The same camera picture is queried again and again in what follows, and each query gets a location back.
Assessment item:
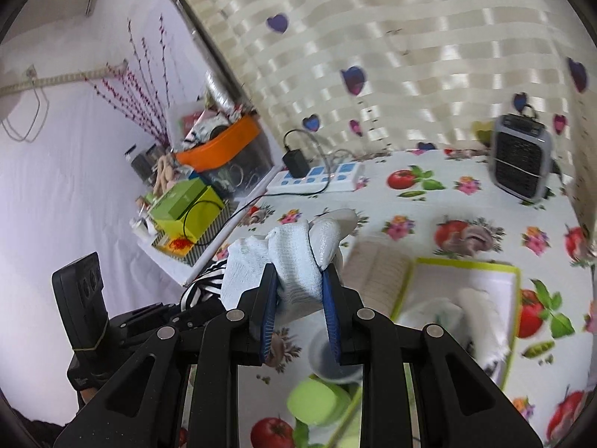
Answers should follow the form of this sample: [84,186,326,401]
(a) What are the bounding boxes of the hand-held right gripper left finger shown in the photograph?
[52,264,279,448]

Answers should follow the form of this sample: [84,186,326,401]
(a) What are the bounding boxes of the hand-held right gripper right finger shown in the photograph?
[321,266,546,448]

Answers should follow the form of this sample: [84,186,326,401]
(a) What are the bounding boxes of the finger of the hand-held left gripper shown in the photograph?
[176,299,227,333]

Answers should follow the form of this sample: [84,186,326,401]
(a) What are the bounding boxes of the black white striped sock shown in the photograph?
[181,246,234,312]

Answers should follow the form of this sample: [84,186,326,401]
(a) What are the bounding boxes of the white work glove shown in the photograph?
[219,208,360,325]

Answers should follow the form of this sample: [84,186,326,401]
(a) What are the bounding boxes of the mint green cloth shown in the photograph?
[405,299,465,337]

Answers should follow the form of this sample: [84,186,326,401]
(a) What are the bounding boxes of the white and mint sock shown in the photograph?
[454,286,513,375]

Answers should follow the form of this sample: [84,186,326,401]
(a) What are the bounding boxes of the green rimmed tray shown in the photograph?
[391,256,523,386]

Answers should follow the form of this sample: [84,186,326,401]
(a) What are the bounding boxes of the grey white cup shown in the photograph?
[308,326,363,384]

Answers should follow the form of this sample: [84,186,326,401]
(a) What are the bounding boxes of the beige knit cloth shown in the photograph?
[342,237,415,328]

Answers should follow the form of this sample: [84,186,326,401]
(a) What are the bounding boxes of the patterned flat box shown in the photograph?
[150,203,232,268]

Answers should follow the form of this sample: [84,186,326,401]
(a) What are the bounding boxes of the yellow box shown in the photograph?
[181,198,228,246]

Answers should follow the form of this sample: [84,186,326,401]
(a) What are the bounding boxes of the green cardboard box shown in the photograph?
[148,179,225,249]

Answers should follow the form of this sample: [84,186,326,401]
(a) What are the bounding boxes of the white blue power strip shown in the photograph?
[266,161,365,193]

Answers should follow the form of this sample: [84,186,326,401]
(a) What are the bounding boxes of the fruit print tablecloth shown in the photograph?
[185,147,597,448]

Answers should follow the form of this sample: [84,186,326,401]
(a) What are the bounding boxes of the black power adapter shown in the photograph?
[284,149,310,178]

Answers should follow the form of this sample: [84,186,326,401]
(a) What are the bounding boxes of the dark jar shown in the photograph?
[125,144,160,184]

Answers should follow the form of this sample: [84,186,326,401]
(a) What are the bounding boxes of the clear bin with orange lid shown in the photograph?
[174,114,275,197]

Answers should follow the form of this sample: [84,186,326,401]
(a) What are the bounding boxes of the pile of mixed packets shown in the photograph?
[167,99,258,151]

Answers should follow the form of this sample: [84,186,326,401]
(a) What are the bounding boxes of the red decorative branches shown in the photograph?
[85,13,176,151]

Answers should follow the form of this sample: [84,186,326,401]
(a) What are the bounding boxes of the small grey heater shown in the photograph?
[486,104,559,205]

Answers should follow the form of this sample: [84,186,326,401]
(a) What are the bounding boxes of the striped curtain with hearts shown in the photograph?
[165,0,597,227]

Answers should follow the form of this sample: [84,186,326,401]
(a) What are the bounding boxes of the black adapter cable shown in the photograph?
[281,129,337,196]

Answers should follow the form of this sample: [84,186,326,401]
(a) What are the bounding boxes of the silver foil duct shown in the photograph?
[204,71,244,113]

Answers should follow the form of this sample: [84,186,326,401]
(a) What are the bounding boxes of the beige wall conduit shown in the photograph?
[0,58,129,144]

